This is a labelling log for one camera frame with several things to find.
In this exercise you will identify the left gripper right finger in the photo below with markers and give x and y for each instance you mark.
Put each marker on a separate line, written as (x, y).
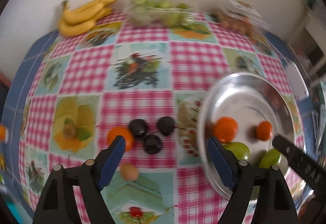
(274, 203)

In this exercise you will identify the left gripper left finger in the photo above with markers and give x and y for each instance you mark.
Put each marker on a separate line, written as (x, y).
(57, 203)

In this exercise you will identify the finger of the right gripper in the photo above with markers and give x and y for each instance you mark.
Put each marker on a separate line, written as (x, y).
(310, 171)

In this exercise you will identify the green jujube fruit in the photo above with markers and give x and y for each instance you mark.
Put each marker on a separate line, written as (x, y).
(240, 150)
(271, 157)

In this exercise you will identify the small orange tangerine with stem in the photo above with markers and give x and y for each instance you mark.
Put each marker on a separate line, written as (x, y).
(264, 131)

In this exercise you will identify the brown longan fruit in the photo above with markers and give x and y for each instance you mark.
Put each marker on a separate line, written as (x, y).
(129, 172)

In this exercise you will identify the dark plum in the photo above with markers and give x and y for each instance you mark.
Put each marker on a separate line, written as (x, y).
(166, 125)
(138, 128)
(152, 144)

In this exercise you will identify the clear box green fruits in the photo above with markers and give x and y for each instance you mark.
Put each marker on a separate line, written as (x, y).
(169, 13)

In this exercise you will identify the white power strip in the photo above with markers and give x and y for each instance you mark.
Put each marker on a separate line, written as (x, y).
(296, 81)

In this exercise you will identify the orange white tube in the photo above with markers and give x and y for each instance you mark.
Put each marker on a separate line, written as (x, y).
(4, 133)

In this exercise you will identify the large steel bowl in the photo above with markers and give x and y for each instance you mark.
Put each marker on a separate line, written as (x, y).
(249, 99)

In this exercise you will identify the blue table cover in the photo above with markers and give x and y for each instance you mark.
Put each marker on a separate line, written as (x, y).
(12, 116)

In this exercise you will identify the pink checkered fruit tablecloth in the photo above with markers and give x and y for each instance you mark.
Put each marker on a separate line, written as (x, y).
(100, 81)

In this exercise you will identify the clear box brown longans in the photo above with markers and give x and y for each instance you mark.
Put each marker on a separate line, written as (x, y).
(238, 16)

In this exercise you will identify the yellow banana bunch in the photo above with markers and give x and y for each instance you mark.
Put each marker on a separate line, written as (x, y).
(84, 18)

